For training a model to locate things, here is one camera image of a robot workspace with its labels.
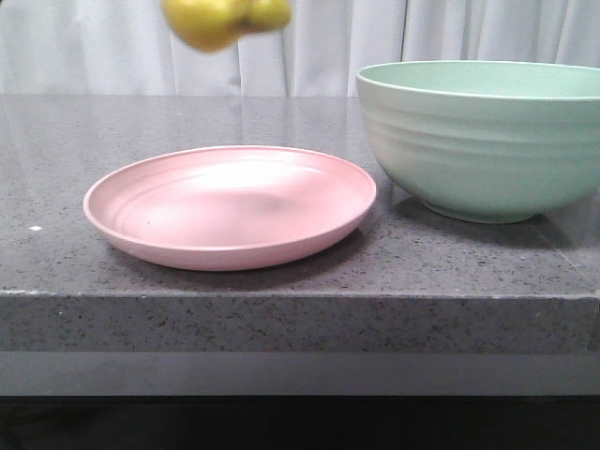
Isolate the white curtain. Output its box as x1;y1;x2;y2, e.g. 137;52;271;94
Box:
1;1;599;97

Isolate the yellow banana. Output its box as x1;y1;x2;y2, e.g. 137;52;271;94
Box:
161;1;293;53

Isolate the green bowl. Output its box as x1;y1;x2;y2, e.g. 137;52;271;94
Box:
356;60;599;223

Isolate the pink plate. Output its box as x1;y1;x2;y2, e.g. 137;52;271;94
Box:
83;145;377;271

